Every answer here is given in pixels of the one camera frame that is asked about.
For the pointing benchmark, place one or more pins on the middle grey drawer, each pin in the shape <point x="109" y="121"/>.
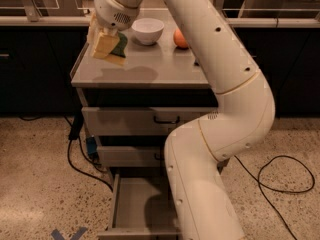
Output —
<point x="128" y="156"/>

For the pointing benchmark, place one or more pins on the orange fruit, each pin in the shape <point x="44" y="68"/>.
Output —
<point x="179" y="39"/>

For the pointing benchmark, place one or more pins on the white bowl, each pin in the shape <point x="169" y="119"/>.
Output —
<point x="147" y="30"/>

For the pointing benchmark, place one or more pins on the bottom grey open drawer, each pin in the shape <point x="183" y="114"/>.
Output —
<point x="142" y="209"/>

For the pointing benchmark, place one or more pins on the top grey drawer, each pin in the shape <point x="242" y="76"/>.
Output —
<point x="140" y="121"/>

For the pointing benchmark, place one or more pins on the green yellow sponge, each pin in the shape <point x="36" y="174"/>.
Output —
<point x="117" y="55"/>

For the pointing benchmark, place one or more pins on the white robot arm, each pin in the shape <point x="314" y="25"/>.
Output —
<point x="244" y="115"/>

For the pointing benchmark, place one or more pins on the grey metal drawer cabinet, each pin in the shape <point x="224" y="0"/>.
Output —
<point x="158" y="75"/>

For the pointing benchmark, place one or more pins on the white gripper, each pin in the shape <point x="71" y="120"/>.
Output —
<point x="111" y="13"/>

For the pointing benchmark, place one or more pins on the blue power adapter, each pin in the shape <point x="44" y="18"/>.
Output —
<point x="91" y="147"/>

